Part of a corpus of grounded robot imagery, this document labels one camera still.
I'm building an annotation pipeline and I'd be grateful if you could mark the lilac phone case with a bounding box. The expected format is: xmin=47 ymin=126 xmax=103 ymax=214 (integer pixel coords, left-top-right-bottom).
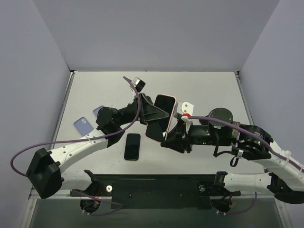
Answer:
xmin=93 ymin=105 xmax=104 ymax=117

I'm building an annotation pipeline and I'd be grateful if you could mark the blue phone case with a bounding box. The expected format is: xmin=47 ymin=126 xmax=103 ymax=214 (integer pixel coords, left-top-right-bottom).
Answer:
xmin=74 ymin=117 xmax=93 ymax=137

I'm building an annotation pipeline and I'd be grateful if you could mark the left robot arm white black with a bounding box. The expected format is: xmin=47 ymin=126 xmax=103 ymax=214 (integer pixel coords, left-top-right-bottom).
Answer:
xmin=26 ymin=93 xmax=170 ymax=199

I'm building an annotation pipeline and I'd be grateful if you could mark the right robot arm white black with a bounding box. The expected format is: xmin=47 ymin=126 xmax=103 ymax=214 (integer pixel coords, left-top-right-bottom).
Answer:
xmin=161 ymin=108 xmax=304 ymax=204

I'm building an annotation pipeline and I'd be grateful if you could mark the small black phone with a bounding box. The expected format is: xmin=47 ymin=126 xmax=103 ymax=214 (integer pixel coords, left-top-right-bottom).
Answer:
xmin=124 ymin=133 xmax=141 ymax=161

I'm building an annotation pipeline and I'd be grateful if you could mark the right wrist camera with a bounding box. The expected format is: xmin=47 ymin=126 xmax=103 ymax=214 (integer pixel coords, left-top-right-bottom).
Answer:
xmin=173 ymin=102 xmax=194 ymax=134

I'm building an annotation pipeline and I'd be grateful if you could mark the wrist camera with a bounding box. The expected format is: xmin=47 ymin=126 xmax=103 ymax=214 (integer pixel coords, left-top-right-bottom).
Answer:
xmin=173 ymin=102 xmax=194 ymax=134
xmin=130 ymin=77 xmax=146 ymax=96

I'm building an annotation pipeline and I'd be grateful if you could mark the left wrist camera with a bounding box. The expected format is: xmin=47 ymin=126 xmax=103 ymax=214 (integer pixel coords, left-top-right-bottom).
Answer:
xmin=130 ymin=77 xmax=146 ymax=96

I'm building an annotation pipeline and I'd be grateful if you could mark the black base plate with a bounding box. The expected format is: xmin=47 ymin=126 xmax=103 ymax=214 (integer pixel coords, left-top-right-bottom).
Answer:
xmin=84 ymin=174 xmax=241 ymax=209

